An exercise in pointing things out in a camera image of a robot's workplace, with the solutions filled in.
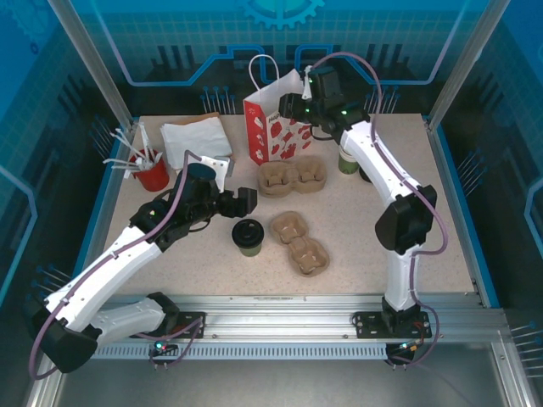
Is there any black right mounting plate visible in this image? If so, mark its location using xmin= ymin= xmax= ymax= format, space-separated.
xmin=354 ymin=311 xmax=434 ymax=340

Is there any white red paper gift bag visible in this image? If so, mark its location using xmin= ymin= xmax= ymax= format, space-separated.
xmin=243 ymin=54 xmax=318 ymax=164

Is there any left aluminium frame post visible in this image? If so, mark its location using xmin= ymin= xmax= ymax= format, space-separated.
xmin=46 ymin=0 xmax=137 ymax=128

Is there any right aluminium frame post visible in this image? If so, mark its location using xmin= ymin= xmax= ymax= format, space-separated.
xmin=426 ymin=0 xmax=512 ymax=128

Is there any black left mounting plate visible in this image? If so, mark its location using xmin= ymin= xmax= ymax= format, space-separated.
xmin=129 ymin=311 xmax=207 ymax=340

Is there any single cardboard cup carrier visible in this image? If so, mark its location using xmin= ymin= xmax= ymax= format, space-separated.
xmin=271 ymin=210 xmax=331 ymax=277

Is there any black plastic cup lid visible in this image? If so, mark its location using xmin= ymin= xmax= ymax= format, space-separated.
xmin=232 ymin=219 xmax=265 ymax=248

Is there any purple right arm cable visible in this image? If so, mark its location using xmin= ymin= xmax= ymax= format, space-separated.
xmin=305 ymin=51 xmax=450 ymax=370

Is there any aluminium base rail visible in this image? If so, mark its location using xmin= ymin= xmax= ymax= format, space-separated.
xmin=97 ymin=292 xmax=506 ymax=344

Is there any black mounting plate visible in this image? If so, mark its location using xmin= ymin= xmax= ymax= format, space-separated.
xmin=129 ymin=311 xmax=207 ymax=340
xmin=354 ymin=311 xmax=434 ymax=340

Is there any aluminium frame post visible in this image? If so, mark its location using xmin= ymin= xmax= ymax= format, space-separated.
xmin=426 ymin=0 xmax=512 ymax=128
xmin=46 ymin=0 xmax=137 ymax=128

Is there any white slotted cable duct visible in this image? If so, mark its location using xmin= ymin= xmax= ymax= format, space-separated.
xmin=91 ymin=343 xmax=400 ymax=361

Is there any stack of white napkins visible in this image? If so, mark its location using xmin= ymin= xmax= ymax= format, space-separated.
xmin=160 ymin=116 xmax=233 ymax=170

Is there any red cup holder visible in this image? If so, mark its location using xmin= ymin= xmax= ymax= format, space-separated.
xmin=134 ymin=148 xmax=170 ymax=192

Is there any stack of cardboard cup carriers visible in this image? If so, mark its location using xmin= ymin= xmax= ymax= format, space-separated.
xmin=257 ymin=155 xmax=328 ymax=198

